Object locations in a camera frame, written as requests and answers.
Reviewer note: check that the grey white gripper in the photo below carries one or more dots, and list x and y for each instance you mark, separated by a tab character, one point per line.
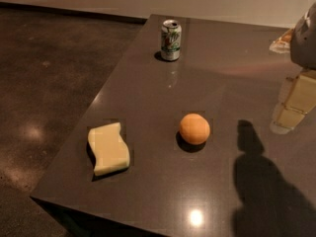
304	41

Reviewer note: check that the yellow wavy sponge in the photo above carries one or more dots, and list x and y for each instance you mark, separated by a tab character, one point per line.
109	149

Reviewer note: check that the snack bag at table edge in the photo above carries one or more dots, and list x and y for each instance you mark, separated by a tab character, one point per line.
282	44

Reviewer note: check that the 7up soda can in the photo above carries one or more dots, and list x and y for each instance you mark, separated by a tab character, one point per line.
171	34

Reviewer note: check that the orange fruit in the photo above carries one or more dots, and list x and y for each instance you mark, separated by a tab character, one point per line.
194	129

